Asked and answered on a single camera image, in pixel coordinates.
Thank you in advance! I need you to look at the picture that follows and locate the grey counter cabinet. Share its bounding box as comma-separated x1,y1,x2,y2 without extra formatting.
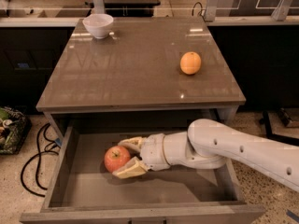
36,17,246,135

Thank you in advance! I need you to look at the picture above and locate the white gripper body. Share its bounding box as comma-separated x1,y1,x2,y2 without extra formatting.
140,133,170,171

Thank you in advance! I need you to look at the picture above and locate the orange fruit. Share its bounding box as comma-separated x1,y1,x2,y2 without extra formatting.
180,51,202,75

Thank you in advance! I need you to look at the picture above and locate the black floor cable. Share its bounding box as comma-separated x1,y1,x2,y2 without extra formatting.
20,122,61,198

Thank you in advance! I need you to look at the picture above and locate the dark background table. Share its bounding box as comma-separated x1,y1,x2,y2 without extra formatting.
90,0,161,17

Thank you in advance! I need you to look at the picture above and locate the red apple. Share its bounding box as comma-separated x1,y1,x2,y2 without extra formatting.
104,146,131,173

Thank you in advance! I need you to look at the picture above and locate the patterned basket with items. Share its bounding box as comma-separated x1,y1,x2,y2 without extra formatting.
0,106,31,155

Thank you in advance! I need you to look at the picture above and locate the white bowl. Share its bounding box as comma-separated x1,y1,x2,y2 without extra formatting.
82,14,114,39

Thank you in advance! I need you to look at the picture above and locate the black stand with wheel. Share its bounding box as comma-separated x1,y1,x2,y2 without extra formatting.
260,108,299,147

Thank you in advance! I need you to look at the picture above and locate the black cable behind counter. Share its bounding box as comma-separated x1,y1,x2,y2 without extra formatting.
192,1,206,18

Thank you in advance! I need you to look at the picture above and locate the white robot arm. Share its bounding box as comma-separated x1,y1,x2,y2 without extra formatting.
112,119,299,191

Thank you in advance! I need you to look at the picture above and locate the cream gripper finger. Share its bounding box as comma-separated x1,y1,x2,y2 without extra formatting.
112,157,149,179
118,136,146,154

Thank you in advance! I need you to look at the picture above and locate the open grey top drawer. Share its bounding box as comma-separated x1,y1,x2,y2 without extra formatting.
19,109,266,224

